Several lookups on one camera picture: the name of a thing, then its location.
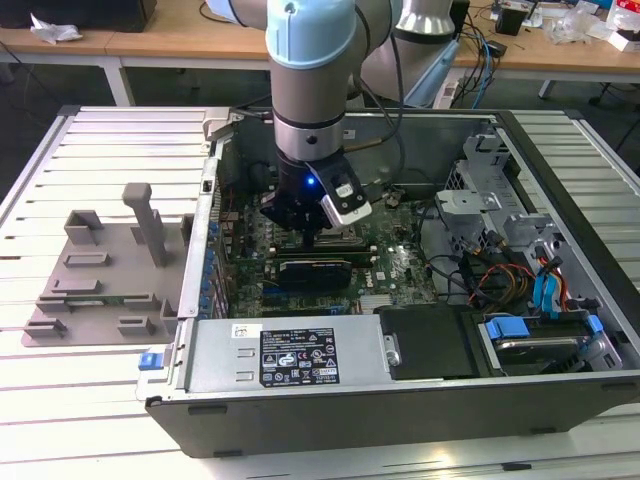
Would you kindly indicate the pale blue teach pendant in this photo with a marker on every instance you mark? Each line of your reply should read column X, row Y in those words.
column 435, row 70

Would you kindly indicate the clear plastic bags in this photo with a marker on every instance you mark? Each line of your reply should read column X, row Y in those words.
column 575, row 25

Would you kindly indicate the silver finned heatsink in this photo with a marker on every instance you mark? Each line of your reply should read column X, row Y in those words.
column 376, row 305

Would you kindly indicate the hard disk blue carrier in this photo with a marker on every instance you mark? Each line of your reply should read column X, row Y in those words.
column 540, row 350

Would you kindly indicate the white red cardboard box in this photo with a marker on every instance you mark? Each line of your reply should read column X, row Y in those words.
column 627, row 37

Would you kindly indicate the small black box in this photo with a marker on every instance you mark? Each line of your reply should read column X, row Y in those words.
column 497, row 48

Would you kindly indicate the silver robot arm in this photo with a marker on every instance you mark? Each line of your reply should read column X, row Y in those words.
column 307, row 95

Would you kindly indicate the blue plastic latch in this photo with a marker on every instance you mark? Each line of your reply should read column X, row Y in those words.
column 150, row 361

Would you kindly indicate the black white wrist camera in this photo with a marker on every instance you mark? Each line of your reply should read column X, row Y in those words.
column 352, row 216

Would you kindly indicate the silver coin battery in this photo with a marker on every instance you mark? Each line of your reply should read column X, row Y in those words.
column 392, row 201

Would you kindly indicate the grey power supply unit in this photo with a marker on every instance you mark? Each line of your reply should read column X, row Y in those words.
column 220, row 350

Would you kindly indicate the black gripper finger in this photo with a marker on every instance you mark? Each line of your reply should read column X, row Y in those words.
column 285, row 212
column 319, row 220

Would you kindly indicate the black container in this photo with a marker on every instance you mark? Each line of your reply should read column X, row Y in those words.
column 510, row 22

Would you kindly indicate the RAM slot white clips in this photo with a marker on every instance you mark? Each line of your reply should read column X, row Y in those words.
column 362, row 260
column 360, row 250

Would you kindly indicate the wooden desk white legs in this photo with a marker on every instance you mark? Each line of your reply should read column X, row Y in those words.
column 175, row 42
column 560, row 62

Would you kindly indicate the green motherboard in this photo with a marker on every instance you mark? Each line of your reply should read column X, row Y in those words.
column 400, row 280

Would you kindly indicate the black graphics card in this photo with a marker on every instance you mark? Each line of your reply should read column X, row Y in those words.
column 315, row 275

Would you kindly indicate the CPU socket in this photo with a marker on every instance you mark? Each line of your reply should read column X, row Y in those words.
column 357, row 239

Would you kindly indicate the silver drive cage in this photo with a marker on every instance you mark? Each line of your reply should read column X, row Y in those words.
column 467, row 202

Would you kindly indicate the black plastic shroud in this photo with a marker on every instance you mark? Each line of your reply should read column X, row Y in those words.
column 430, row 340

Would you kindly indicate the black silver PC case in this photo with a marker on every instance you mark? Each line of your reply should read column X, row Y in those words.
column 350, row 420

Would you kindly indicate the black equipment box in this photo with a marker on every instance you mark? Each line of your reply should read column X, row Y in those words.
column 75, row 15

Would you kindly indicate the grey parts rack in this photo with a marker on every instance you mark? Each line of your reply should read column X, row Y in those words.
column 100, row 315

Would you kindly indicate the crumpled white paper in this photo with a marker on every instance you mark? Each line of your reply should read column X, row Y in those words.
column 55, row 31

